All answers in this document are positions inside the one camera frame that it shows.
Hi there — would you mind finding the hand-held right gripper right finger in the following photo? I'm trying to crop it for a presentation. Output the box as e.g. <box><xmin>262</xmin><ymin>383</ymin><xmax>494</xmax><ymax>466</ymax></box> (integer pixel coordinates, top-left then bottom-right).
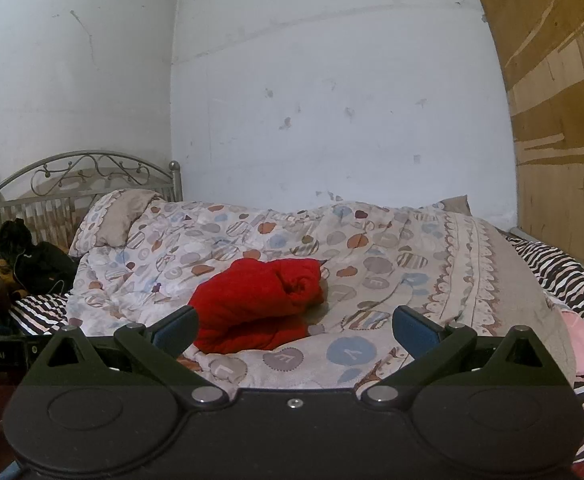
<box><xmin>359</xmin><ymin>306</ymin><xmax>570</xmax><ymax>408</ymax></box>

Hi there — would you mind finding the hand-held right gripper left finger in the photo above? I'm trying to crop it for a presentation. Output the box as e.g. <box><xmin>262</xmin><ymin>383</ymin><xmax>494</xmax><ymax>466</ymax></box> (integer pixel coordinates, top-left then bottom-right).
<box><xmin>24</xmin><ymin>306</ymin><xmax>233</xmax><ymax>408</ymax></box>

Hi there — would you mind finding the red long-sleeved dress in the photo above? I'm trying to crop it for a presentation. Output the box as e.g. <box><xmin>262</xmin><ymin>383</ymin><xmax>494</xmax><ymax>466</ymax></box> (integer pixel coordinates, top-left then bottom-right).
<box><xmin>188</xmin><ymin>258</ymin><xmax>329</xmax><ymax>353</ymax></box>

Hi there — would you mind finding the pile of black clothes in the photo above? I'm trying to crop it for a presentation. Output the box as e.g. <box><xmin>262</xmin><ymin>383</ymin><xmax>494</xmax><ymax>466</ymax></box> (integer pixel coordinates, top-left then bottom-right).
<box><xmin>0</xmin><ymin>219</ymin><xmax>79</xmax><ymax>297</ymax></box>

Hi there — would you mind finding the circle-patterned quilt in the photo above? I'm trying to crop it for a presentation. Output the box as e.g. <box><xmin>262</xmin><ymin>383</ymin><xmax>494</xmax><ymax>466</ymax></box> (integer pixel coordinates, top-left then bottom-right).
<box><xmin>67</xmin><ymin>200</ymin><xmax>578</xmax><ymax>392</ymax></box>

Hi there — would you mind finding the brown cloth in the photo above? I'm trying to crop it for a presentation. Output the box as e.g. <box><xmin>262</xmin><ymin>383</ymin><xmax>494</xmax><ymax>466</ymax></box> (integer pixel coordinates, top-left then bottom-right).
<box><xmin>0</xmin><ymin>259</ymin><xmax>29</xmax><ymax>306</ymax></box>

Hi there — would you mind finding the patterned beige pillow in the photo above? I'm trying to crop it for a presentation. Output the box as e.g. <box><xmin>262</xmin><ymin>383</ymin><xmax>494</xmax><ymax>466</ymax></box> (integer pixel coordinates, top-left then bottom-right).
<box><xmin>69</xmin><ymin>189</ymin><xmax>164</xmax><ymax>257</ymax></box>

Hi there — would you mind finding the plain beige pillow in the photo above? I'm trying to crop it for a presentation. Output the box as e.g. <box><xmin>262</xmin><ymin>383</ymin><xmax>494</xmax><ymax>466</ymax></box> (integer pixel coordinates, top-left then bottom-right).
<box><xmin>439</xmin><ymin>195</ymin><xmax>473</xmax><ymax>216</ymax></box>

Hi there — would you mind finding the black and white striped sheet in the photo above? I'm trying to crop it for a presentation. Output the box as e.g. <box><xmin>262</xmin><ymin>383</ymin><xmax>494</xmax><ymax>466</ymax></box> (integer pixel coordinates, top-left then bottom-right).
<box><xmin>8</xmin><ymin>230</ymin><xmax>584</xmax><ymax>466</ymax></box>

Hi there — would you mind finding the pink cloth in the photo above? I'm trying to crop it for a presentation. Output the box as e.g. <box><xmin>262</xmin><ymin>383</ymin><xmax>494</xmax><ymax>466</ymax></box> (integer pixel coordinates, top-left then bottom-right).
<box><xmin>547</xmin><ymin>305</ymin><xmax>584</xmax><ymax>376</ymax></box>

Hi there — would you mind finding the metal scrollwork headboard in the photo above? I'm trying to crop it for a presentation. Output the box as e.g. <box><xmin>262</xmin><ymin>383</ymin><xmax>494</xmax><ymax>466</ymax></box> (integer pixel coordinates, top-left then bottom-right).
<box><xmin>0</xmin><ymin>150</ymin><xmax>183</xmax><ymax>256</ymax></box>

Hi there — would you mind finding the brown plywood board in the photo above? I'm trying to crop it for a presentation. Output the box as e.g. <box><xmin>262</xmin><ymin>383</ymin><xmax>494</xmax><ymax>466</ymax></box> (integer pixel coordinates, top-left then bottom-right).
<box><xmin>469</xmin><ymin>0</ymin><xmax>584</xmax><ymax>286</ymax></box>

